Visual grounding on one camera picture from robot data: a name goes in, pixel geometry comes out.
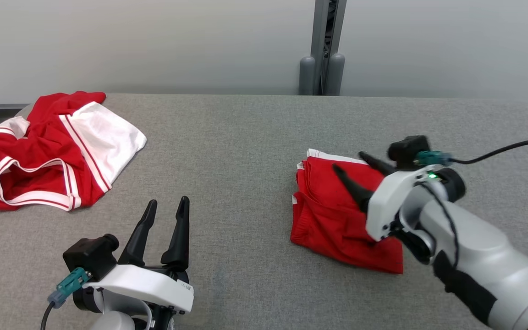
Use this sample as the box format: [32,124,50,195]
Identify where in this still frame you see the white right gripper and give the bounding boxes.
[332,151,448,242]

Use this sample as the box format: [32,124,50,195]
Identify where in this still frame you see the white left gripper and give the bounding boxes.
[82,196,195,315]

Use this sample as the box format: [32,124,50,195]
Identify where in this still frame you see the red garment with white trim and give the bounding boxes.
[290,148,404,275]

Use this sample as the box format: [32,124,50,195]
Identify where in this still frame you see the red shirt with white sleeves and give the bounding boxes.
[0,91,148,212]

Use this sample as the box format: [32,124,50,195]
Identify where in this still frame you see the black cable with teal plug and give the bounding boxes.
[40,267,92,330]
[414,137,528,167]

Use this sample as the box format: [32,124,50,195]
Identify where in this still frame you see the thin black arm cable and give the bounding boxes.
[415,182,460,271]

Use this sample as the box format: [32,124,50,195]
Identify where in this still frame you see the grey cylindrical post foot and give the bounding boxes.
[326,53,346,96]
[299,56,315,96]

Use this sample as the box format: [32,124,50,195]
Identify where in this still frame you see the grey metal partition post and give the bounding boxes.
[298,0,348,96]

